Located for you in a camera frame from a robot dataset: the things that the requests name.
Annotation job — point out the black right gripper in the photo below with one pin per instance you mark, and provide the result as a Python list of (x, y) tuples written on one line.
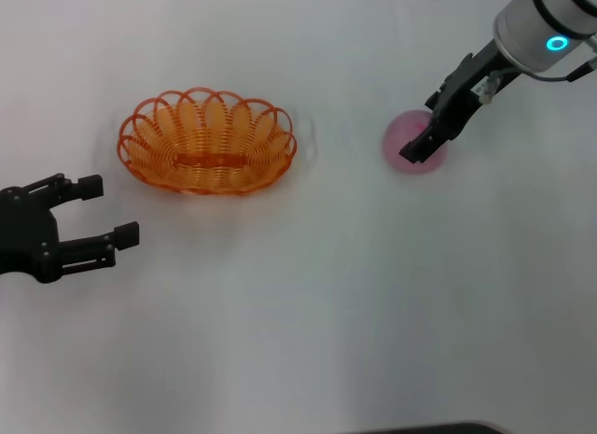
[(459, 98)]

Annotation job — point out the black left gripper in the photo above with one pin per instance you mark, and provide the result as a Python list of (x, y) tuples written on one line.
[(28, 238)]

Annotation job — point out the pink peach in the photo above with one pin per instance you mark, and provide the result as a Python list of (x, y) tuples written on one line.
[(396, 147)]

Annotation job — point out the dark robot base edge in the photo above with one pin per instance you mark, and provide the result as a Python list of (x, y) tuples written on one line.
[(443, 429)]

